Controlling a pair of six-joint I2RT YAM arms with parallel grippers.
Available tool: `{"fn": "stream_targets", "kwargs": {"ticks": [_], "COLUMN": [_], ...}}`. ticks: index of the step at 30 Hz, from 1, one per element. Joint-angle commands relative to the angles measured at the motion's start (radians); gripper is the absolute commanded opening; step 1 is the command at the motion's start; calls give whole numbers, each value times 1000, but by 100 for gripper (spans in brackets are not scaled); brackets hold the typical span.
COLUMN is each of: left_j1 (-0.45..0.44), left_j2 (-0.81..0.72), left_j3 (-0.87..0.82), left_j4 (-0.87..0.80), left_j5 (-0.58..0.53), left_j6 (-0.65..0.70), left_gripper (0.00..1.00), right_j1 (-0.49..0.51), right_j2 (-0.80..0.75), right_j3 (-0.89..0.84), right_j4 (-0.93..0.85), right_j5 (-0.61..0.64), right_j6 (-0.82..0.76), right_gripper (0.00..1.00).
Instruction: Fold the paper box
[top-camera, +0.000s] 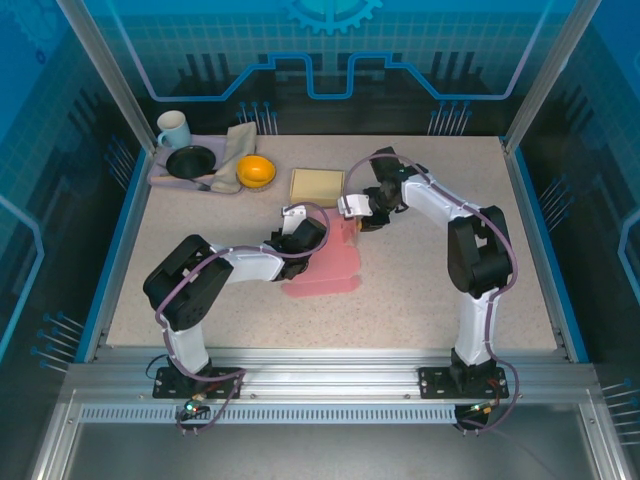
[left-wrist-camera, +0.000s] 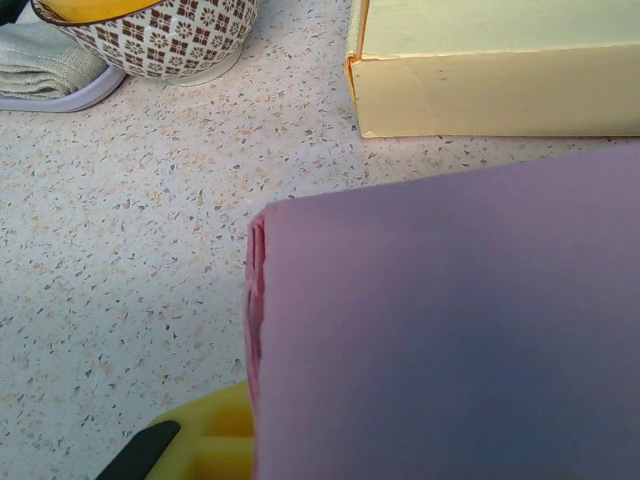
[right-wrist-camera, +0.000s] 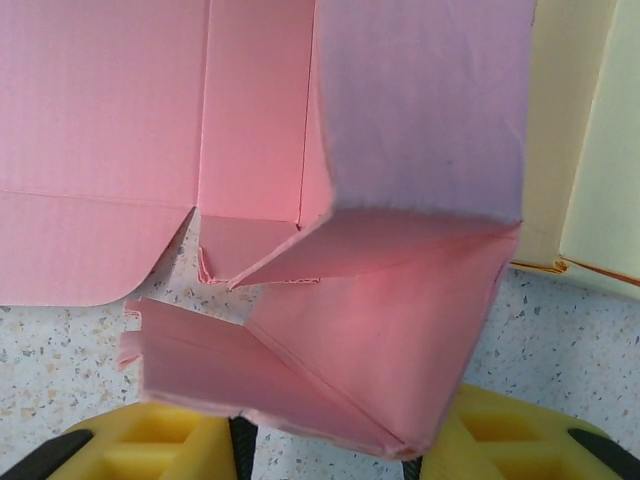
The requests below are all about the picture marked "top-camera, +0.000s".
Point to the pink paper box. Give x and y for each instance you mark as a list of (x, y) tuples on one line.
[(335, 265)]

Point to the yellow paper box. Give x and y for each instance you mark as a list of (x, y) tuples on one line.
[(317, 187)]

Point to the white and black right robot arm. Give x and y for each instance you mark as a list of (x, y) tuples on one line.
[(477, 255)]

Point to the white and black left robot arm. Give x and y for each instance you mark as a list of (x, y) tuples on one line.
[(190, 285)]

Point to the yellow patterned bowl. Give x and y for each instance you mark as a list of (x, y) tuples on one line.
[(256, 169)]

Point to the beige cloth napkin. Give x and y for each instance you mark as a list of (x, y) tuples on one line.
[(237, 145)]

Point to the lilac tray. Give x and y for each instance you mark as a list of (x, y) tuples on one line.
[(210, 141)]

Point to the black plate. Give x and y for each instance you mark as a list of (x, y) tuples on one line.
[(190, 161)]

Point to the blue table side strip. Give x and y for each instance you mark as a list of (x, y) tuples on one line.
[(132, 200), (534, 200)]

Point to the light blue mug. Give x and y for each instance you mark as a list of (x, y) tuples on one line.
[(175, 131)]

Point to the small connector board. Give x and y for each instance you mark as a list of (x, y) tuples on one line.
[(194, 407), (482, 408)]

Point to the grey metal front panel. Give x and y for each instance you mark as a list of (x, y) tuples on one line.
[(325, 450)]

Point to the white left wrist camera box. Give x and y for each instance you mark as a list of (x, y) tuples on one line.
[(292, 220)]

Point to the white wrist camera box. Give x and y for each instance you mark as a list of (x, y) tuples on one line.
[(292, 220), (354, 205)]

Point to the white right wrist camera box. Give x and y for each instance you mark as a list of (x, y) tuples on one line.
[(354, 205)]

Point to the aluminium mounting rail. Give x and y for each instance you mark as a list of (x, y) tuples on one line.
[(325, 375)]

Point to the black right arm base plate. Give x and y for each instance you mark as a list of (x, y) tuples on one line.
[(435, 385)]

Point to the aluminium frame post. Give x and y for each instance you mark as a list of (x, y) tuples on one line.
[(547, 75), (107, 75)]

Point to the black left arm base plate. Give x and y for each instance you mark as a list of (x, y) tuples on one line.
[(170, 387)]

